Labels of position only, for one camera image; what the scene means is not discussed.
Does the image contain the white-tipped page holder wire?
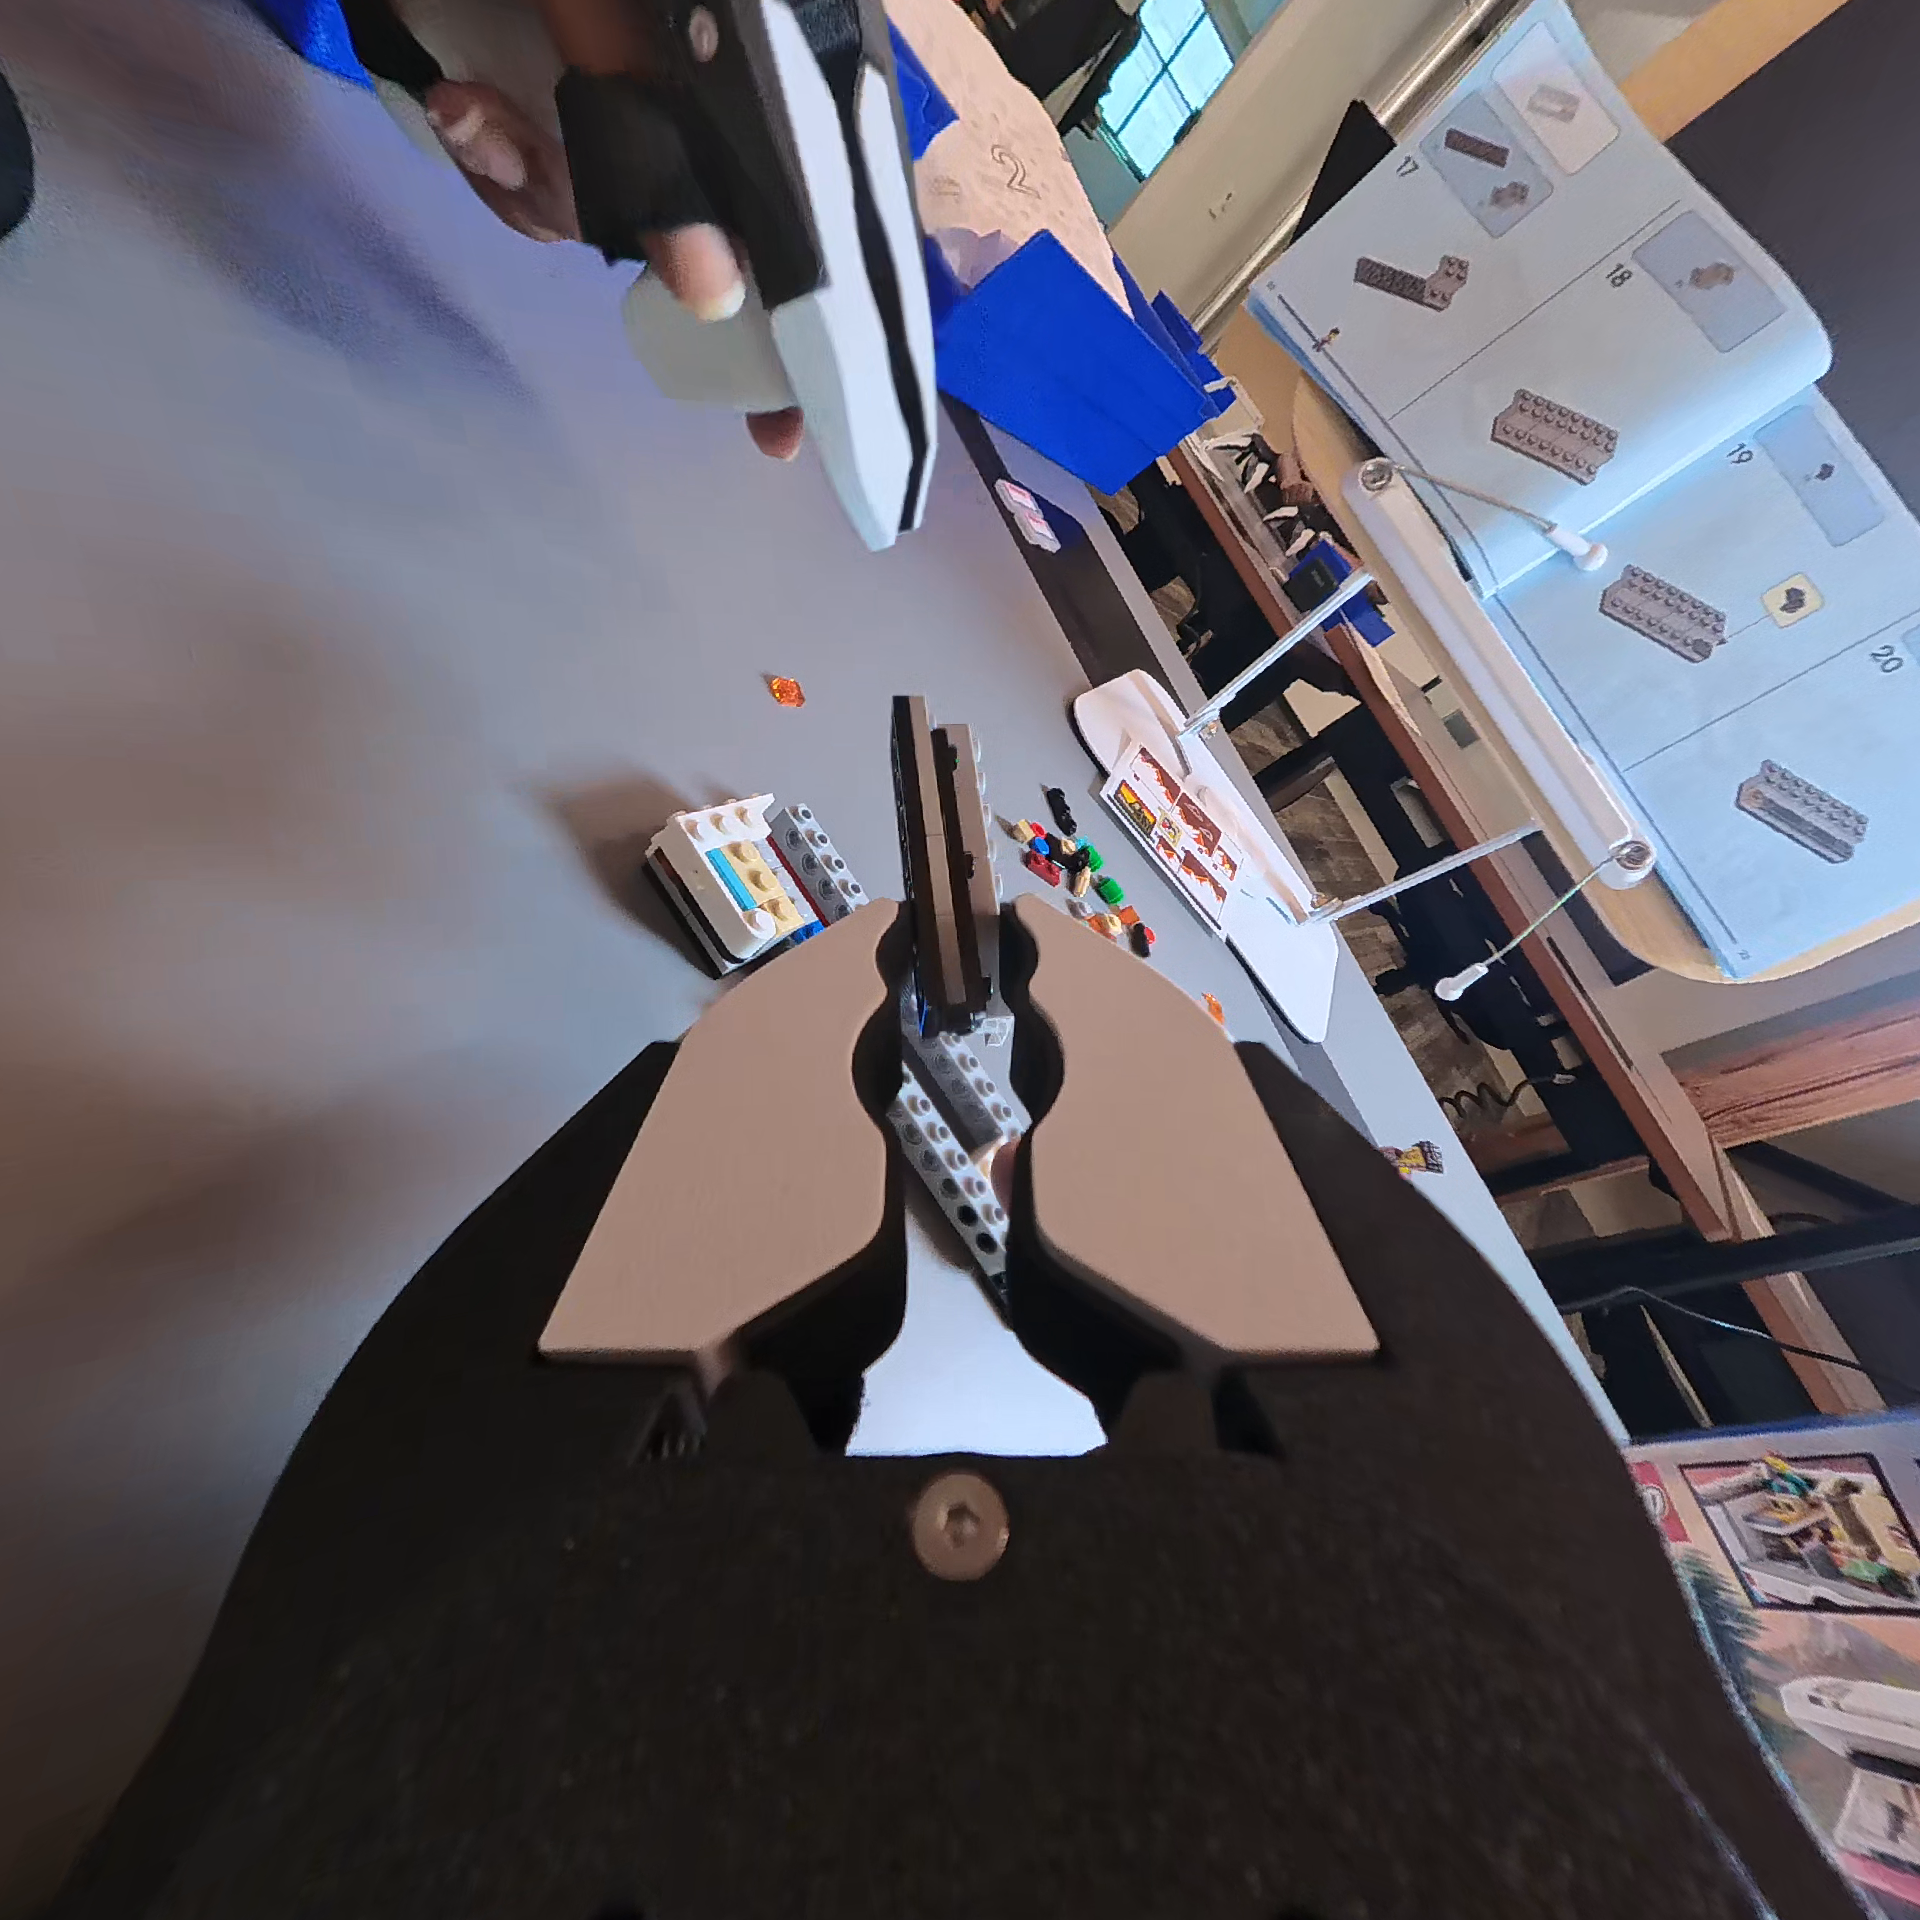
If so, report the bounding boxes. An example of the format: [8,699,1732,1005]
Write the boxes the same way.
[1436,838,1660,1003]
[1359,461,1611,577]

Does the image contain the lego sticker sheet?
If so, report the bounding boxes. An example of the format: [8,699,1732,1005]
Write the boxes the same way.
[1103,745,1248,936]

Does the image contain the grey black lego block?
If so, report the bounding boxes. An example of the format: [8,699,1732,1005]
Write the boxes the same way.
[887,693,1017,1048]

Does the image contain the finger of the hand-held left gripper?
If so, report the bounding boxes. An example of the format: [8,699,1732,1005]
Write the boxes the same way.
[860,0,944,537]
[761,0,912,553]

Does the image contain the lego set box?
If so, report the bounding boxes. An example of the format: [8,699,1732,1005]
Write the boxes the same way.
[1628,1417,1920,1920]

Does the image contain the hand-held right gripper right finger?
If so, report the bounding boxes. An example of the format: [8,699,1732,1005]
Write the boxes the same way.
[1000,892,1384,1377]

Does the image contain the grey lego chassis assembly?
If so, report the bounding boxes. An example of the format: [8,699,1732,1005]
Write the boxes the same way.
[644,790,1046,1309]

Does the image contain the pile of small lego pieces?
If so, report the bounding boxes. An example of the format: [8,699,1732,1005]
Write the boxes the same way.
[994,785,1162,962]

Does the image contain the crumpled white paper bag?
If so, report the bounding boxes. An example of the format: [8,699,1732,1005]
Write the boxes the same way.
[884,0,1145,302]

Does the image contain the paned window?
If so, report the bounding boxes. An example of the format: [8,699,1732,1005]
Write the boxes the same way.
[1103,0,1243,179]

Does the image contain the white book stand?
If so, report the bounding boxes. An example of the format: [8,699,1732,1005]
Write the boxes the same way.
[1073,0,1920,1048]

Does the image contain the lego instruction booklet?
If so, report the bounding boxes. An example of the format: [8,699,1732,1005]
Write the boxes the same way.
[1247,0,1920,977]

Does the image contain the person's left hand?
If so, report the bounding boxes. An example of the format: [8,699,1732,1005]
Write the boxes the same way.
[424,0,812,461]

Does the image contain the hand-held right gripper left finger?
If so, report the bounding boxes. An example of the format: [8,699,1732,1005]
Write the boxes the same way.
[535,896,912,1393]

